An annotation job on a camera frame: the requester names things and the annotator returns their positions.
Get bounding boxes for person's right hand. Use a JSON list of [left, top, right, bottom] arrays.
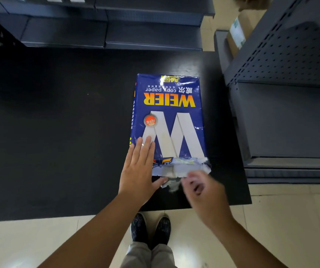
[[181, 170, 234, 230]]

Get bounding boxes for person's left hand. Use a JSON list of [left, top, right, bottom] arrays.
[[118, 136, 168, 205]]

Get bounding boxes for blue copy paper ream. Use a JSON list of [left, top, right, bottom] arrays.
[[129, 74, 212, 193]]

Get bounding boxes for person's left forearm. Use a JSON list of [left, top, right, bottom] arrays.
[[37, 192, 150, 268]]

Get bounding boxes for person's right forearm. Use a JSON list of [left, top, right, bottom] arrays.
[[211, 214, 289, 268]]

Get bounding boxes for black right shoe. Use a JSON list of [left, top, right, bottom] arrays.
[[152, 216, 172, 248]]

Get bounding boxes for black shoe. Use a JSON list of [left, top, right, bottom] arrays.
[[130, 212, 150, 251], [152, 216, 172, 248]]

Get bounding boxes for black left shoe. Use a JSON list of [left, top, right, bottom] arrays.
[[130, 212, 150, 251]]

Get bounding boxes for grey trousers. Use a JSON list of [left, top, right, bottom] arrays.
[[120, 241, 178, 268]]

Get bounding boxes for dark grey low shelf unit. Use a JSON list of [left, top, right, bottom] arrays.
[[0, 0, 216, 51]]

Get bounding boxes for dark grey perforated shelf unit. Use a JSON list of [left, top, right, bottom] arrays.
[[214, 0, 320, 184]]

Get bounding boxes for brown cardboard box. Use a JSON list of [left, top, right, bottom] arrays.
[[226, 9, 267, 58]]

